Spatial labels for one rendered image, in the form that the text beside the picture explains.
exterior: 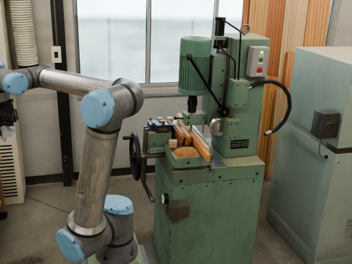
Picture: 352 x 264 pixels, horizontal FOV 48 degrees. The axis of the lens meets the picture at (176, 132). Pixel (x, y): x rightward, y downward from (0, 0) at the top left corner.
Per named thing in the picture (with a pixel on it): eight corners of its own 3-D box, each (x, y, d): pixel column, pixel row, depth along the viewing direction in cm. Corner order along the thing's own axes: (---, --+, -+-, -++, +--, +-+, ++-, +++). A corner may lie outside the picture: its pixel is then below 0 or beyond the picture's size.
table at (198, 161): (138, 130, 266) (138, 121, 264) (180, 127, 274) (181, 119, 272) (157, 170, 212) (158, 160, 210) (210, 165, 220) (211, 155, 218)
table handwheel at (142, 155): (136, 185, 221) (128, 176, 249) (170, 182, 226) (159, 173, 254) (133, 134, 218) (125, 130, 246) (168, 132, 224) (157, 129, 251)
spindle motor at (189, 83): (174, 88, 235) (176, 35, 223) (202, 87, 239) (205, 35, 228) (182, 97, 219) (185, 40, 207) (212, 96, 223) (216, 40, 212)
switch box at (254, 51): (245, 74, 222) (248, 45, 216) (261, 74, 224) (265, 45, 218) (250, 77, 216) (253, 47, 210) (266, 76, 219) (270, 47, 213)
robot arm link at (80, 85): (159, 79, 136) (43, 59, 175) (134, 86, 127) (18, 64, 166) (160, 111, 140) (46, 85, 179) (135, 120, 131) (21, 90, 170)
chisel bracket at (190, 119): (181, 124, 238) (182, 111, 235) (202, 122, 242) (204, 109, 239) (184, 128, 232) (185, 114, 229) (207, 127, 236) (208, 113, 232)
